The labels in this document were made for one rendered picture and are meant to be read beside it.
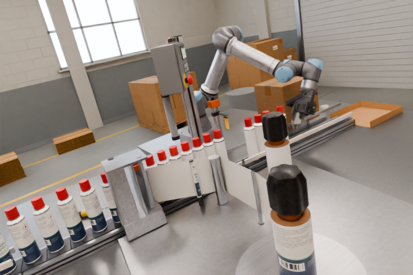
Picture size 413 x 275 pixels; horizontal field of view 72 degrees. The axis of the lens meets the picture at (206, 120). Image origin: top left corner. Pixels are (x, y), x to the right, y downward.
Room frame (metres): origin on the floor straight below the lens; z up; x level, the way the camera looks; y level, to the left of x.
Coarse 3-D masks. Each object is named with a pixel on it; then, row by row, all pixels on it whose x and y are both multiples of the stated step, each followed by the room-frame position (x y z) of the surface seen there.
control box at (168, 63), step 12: (156, 48) 1.11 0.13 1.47; (168, 48) 1.10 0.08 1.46; (156, 60) 1.11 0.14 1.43; (168, 60) 1.10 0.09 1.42; (180, 60) 1.13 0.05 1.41; (156, 72) 1.11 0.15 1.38; (168, 72) 1.10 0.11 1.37; (180, 72) 1.10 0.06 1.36; (168, 84) 1.11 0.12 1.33; (180, 84) 1.10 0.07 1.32
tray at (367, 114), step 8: (352, 104) 1.73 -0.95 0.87; (360, 104) 1.76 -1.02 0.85; (368, 104) 1.71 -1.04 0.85; (376, 104) 1.67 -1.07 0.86; (384, 104) 1.62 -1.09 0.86; (392, 104) 1.58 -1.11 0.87; (336, 112) 1.66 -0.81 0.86; (344, 112) 1.69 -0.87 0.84; (360, 112) 1.65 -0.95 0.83; (368, 112) 1.62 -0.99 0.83; (376, 112) 1.60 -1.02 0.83; (384, 112) 1.57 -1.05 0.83; (392, 112) 1.49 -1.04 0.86; (400, 112) 1.52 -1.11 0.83; (360, 120) 1.53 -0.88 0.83; (368, 120) 1.50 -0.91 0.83; (376, 120) 1.43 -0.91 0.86; (384, 120) 1.46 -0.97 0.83
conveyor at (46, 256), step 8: (344, 120) 1.46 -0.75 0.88; (312, 128) 1.44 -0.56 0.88; (328, 128) 1.40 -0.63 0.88; (312, 136) 1.34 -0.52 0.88; (296, 144) 1.29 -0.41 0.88; (240, 160) 1.24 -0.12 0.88; (168, 200) 1.02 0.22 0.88; (176, 200) 1.01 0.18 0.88; (112, 224) 0.93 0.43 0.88; (120, 224) 0.92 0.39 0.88; (88, 232) 0.91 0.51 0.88; (104, 232) 0.90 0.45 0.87; (64, 240) 0.89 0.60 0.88; (88, 240) 0.86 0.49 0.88; (64, 248) 0.85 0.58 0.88; (72, 248) 0.84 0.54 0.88; (48, 256) 0.82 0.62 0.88; (56, 256) 0.81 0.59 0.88; (24, 264) 0.81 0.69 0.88; (32, 264) 0.80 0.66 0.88; (40, 264) 0.79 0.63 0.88
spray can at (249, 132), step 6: (246, 120) 1.21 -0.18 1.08; (246, 126) 1.21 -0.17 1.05; (252, 126) 1.21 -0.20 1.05; (246, 132) 1.20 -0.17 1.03; (252, 132) 1.20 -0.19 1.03; (246, 138) 1.21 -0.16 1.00; (252, 138) 1.20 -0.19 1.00; (246, 144) 1.22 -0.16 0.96; (252, 144) 1.20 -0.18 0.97; (252, 150) 1.20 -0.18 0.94
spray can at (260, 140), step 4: (256, 116) 1.24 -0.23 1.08; (260, 116) 1.24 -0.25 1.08; (256, 120) 1.24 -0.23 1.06; (260, 120) 1.23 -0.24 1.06; (256, 124) 1.23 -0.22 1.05; (260, 124) 1.23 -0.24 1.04; (256, 128) 1.23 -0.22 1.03; (260, 128) 1.22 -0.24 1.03; (256, 132) 1.23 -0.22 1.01; (260, 132) 1.22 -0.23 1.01; (256, 136) 1.24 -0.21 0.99; (260, 136) 1.22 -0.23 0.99; (260, 140) 1.23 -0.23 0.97; (264, 140) 1.23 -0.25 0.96; (260, 144) 1.23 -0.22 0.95; (260, 148) 1.23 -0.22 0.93; (264, 148) 1.22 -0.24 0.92; (260, 152) 1.23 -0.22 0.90; (264, 156) 1.22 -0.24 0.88
